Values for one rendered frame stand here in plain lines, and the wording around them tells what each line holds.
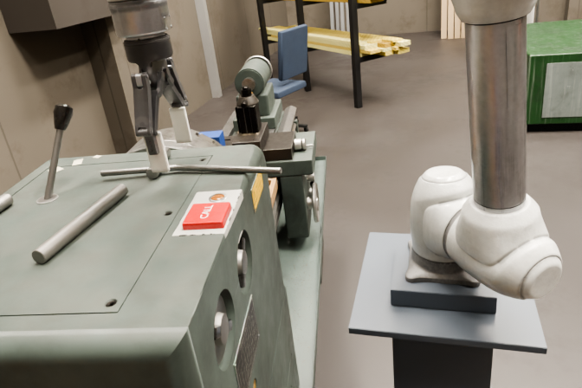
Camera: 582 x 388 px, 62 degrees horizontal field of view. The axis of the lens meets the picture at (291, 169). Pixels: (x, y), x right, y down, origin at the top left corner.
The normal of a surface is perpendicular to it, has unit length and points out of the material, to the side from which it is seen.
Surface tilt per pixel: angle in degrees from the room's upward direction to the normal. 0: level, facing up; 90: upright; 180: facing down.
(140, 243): 0
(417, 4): 90
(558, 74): 90
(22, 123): 90
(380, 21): 90
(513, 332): 0
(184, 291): 0
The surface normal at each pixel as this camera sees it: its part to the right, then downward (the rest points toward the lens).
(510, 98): 0.04, 0.44
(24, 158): 0.96, 0.01
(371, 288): -0.11, -0.91
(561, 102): -0.23, 0.42
